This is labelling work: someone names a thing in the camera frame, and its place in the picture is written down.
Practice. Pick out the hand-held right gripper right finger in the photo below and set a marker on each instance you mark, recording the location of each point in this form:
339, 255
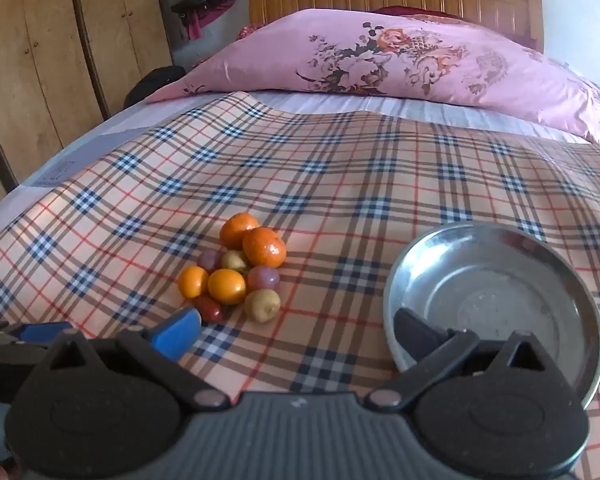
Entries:
415, 332

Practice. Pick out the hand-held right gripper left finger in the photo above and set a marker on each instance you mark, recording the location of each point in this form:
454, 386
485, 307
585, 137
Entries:
177, 335

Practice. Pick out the red date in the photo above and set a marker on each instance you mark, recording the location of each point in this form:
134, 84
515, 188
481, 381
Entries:
211, 309

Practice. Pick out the small smooth orange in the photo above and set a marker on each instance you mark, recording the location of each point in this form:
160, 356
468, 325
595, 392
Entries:
226, 286
192, 281

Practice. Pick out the reddish-brown jujube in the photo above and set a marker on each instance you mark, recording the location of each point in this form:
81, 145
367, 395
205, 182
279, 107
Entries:
209, 259

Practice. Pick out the yellow-green round fruit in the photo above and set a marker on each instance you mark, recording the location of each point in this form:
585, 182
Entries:
235, 261
262, 305

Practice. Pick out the round metal plate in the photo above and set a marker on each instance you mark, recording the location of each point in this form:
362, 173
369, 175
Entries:
495, 280

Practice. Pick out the red-pink jujube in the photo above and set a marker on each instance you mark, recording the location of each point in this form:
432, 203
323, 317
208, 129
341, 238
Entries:
263, 278

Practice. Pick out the large orange tangerine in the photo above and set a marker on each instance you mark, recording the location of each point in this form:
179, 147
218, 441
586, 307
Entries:
237, 227
264, 246

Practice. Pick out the plaid blanket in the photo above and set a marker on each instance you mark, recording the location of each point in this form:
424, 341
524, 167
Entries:
330, 160

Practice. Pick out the black bag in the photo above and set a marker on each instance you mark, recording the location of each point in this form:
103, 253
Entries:
155, 82

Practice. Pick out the pink floral quilt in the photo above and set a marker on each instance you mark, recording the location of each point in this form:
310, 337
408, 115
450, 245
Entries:
430, 60

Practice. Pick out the wooden wardrobe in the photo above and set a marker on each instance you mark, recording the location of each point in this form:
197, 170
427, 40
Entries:
40, 50

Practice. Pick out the red patterned pillow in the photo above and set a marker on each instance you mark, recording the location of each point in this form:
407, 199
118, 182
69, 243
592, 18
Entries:
245, 32

